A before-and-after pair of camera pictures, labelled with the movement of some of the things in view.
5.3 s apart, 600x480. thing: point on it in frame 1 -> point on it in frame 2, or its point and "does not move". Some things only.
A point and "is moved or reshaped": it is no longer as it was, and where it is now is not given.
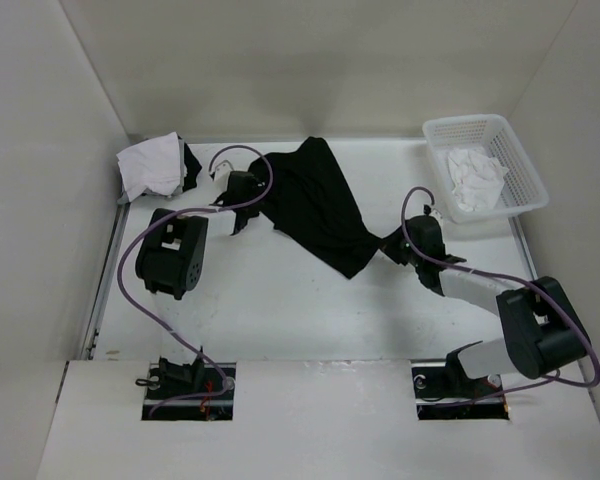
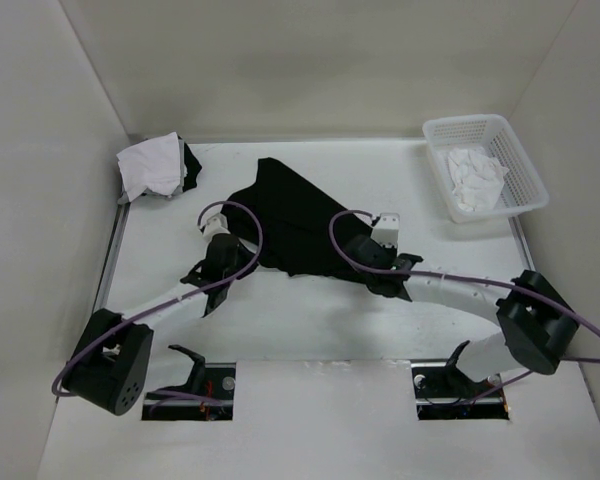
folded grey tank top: x=124 y=198 does not move
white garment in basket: x=478 y=178 does not move
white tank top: x=154 y=164 does not move
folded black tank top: x=192 y=167 does not move
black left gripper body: x=253 y=210 -> x=241 y=260
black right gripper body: x=400 y=251 -> x=392 y=252
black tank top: x=305 y=197 is moved or reshaped
